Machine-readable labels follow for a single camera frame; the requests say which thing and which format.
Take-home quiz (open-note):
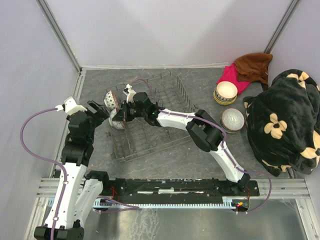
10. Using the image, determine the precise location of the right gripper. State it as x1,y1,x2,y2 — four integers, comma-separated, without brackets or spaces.
112,100,146,123

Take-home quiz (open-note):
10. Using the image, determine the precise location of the red green dotted bowl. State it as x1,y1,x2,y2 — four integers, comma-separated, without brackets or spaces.
108,108,125,130

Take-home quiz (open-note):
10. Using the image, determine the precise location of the green diamond pattern bowl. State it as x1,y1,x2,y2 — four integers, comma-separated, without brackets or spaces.
103,90,119,110

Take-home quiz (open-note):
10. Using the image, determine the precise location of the grey wire dish rack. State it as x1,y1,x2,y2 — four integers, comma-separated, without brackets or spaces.
107,70,199,162

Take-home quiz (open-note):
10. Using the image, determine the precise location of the yellow dotted bowl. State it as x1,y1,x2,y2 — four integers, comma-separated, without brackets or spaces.
213,90,237,106

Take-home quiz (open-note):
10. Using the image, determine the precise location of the red lattice pattern bowl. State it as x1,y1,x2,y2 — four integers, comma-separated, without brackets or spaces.
215,81,238,101

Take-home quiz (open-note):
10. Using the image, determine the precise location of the grey speckled bowl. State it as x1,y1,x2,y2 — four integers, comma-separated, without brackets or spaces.
220,108,245,133

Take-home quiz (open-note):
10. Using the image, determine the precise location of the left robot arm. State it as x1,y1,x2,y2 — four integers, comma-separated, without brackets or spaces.
34,97,111,240

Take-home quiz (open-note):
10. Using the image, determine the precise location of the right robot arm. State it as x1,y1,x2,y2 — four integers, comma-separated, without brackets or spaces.
112,92,251,196

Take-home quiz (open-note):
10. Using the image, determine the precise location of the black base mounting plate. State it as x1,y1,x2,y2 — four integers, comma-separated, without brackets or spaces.
100,178,260,206

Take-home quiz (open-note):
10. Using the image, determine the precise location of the pink cloth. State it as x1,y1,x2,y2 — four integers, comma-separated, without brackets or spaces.
217,63,251,95

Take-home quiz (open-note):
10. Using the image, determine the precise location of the brown cloth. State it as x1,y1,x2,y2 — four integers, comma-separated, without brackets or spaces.
234,52,273,91

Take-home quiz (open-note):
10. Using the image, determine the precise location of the black floral blanket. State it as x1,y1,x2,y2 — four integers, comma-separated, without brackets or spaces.
243,69,320,177

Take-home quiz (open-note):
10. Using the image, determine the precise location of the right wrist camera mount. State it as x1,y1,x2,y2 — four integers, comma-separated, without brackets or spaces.
123,84,136,103

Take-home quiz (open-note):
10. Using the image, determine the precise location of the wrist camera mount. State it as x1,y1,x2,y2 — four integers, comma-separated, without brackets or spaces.
123,84,136,103
55,96,87,116

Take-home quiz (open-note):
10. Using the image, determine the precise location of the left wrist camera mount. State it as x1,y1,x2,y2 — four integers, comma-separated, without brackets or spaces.
55,96,87,116

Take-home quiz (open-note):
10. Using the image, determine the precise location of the light blue cable duct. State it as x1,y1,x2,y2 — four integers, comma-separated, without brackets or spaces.
92,198,249,210

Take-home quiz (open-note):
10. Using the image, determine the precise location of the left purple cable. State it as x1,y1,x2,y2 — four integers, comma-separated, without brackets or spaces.
19,107,140,240

